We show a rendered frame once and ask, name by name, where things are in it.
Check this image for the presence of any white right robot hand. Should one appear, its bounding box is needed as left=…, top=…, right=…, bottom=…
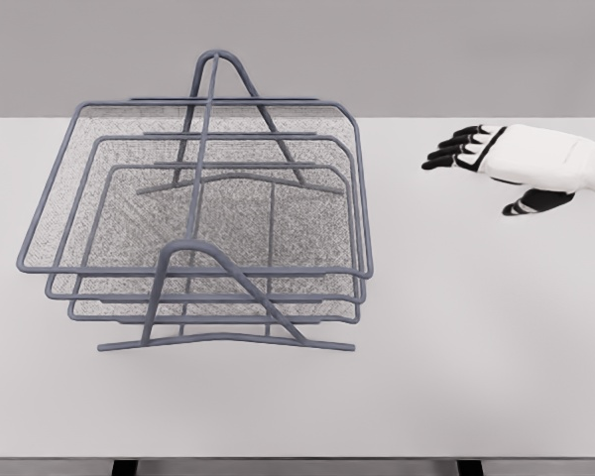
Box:
left=420, top=123, right=587, bottom=217

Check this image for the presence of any grey mesh folder tray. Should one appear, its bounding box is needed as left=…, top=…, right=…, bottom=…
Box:
left=45, top=133, right=368, bottom=302
left=16, top=99, right=375, bottom=277
left=67, top=163, right=363, bottom=324

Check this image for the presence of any grey wire rack frame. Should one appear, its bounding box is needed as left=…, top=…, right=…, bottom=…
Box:
left=97, top=48, right=357, bottom=354

